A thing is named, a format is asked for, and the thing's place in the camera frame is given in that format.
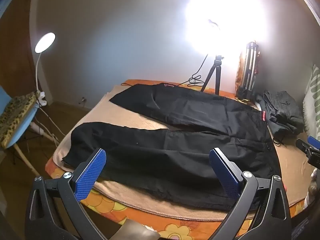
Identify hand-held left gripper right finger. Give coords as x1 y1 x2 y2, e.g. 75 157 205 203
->
207 148 292 240

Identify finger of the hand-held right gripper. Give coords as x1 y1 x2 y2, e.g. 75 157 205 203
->
296 136 320 167

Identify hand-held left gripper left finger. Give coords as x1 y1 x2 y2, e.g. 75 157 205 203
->
24 148 108 240

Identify black pants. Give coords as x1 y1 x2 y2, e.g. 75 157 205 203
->
62 83 281 212

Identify orange floral bedsheet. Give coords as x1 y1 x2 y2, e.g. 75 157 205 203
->
45 79 310 240

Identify grey folded clothes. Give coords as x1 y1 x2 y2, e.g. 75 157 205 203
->
255 90 304 135

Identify green striped white pillow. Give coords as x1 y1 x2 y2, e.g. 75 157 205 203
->
302 64 320 140

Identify beige blanket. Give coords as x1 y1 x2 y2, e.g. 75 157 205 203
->
52 84 315 220

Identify tan shiny object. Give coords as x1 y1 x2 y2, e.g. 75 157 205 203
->
119 219 160 240

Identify blue chair with wooden legs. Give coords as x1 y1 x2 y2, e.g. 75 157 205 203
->
0 85 60 177

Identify leopard print cushion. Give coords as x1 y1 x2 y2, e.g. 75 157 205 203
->
0 92 38 147

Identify folded silver tripod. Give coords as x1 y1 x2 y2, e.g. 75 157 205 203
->
236 41 259 100

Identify small black tripod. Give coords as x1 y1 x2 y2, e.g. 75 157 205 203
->
200 54 224 95

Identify white gooseneck clamp lamp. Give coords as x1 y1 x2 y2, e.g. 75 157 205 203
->
34 32 56 105

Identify black ring light cable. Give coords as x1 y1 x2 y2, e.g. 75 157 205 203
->
180 54 209 87

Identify bright ring light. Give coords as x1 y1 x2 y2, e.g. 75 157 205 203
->
185 0 269 55

